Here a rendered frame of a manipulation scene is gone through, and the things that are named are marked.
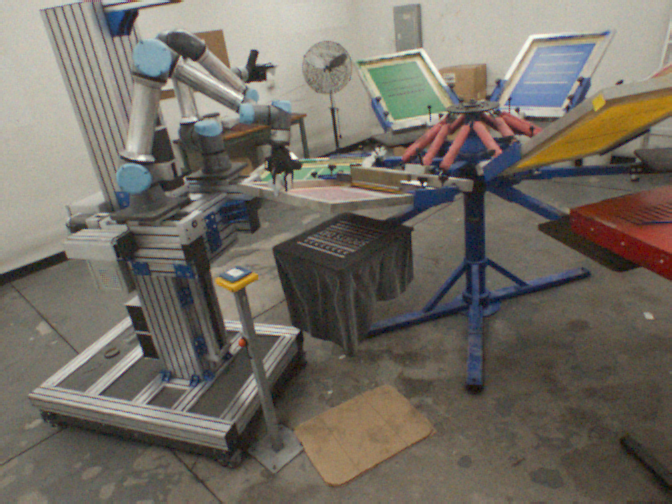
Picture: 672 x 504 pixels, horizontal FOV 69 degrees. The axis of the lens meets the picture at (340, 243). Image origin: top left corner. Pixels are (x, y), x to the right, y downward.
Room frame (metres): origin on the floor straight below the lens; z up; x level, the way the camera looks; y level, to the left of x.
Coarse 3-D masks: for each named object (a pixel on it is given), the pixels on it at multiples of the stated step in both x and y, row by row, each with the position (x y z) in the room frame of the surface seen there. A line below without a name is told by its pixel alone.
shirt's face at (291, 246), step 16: (320, 224) 2.25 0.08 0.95; (368, 224) 2.16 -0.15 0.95; (384, 224) 2.13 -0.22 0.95; (400, 224) 2.11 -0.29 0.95; (288, 240) 2.10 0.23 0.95; (384, 240) 1.95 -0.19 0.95; (304, 256) 1.90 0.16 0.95; (320, 256) 1.88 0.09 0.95; (336, 256) 1.86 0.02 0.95; (352, 256) 1.84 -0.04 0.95
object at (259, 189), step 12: (300, 180) 2.27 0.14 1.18; (312, 180) 2.31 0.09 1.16; (324, 180) 2.35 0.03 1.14; (336, 180) 2.40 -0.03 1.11; (252, 192) 1.98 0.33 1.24; (264, 192) 1.92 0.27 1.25; (288, 192) 1.84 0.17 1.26; (300, 204) 1.75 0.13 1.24; (312, 204) 1.70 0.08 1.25; (324, 204) 1.65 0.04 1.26; (336, 204) 1.65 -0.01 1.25; (348, 204) 1.69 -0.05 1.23; (360, 204) 1.73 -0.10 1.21; (372, 204) 1.77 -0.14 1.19; (384, 204) 1.82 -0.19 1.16; (396, 204) 1.87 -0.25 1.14
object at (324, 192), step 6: (294, 192) 2.10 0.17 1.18; (300, 192) 2.10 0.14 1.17; (306, 192) 2.11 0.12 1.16; (312, 192) 2.12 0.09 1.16; (318, 192) 2.13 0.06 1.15; (324, 192) 2.14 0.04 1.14; (330, 192) 2.15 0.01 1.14; (336, 192) 2.16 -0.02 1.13; (342, 192) 2.17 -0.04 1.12; (348, 192) 2.18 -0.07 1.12; (354, 192) 2.17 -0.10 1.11; (360, 192) 2.18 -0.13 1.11
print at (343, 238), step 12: (336, 228) 2.17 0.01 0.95; (348, 228) 2.14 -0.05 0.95; (360, 228) 2.12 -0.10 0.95; (372, 228) 2.10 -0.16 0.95; (312, 240) 2.06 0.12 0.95; (324, 240) 2.04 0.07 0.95; (336, 240) 2.02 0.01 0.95; (348, 240) 2.01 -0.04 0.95; (360, 240) 1.99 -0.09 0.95; (372, 240) 1.97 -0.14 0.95; (336, 252) 1.90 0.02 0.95; (348, 252) 1.88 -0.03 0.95
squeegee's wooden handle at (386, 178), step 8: (352, 168) 2.36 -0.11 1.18; (360, 168) 2.32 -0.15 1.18; (352, 176) 2.35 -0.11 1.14; (360, 176) 2.31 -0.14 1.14; (368, 176) 2.27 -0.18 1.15; (376, 176) 2.23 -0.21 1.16; (384, 176) 2.20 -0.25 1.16; (392, 176) 2.16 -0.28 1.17; (400, 176) 2.13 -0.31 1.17; (408, 176) 2.11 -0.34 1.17; (384, 184) 2.19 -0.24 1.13; (392, 184) 2.15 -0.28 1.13; (400, 184) 2.12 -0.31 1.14
